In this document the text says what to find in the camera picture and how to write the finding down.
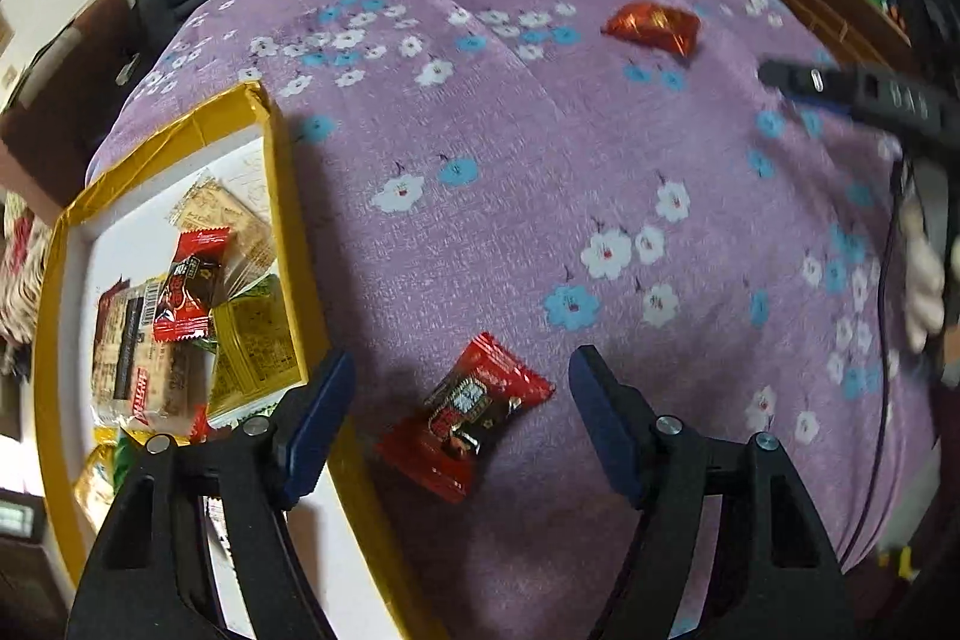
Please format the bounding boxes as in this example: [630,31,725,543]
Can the green yellow snack packet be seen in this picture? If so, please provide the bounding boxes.
[206,275,301,429]

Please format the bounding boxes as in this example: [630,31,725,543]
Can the small red black candy packet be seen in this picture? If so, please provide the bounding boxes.
[153,226,231,342]

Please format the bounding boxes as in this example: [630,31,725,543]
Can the red foil snack packet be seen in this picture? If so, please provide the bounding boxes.
[602,2,700,58]

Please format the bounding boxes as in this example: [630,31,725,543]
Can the long beige biscuit pack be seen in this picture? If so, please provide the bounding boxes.
[167,174,277,298]

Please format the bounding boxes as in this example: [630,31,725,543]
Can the white gloved right hand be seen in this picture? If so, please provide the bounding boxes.
[898,185,947,354]

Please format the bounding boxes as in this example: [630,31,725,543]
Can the gold snack packet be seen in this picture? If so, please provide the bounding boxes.
[73,443,116,531]

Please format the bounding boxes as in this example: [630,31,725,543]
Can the clear wrapped cracker pack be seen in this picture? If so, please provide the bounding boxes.
[89,276,199,435]

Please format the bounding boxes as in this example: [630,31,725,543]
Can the yellow shallow cardboard box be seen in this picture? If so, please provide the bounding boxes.
[32,83,444,638]

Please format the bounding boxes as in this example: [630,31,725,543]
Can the purple floral tablecloth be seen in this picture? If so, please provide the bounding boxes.
[89,0,934,564]

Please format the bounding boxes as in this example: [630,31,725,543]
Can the floral blanket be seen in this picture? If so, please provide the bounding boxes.
[0,191,52,374]

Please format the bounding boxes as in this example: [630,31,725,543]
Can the brown armchair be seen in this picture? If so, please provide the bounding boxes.
[2,0,142,224]

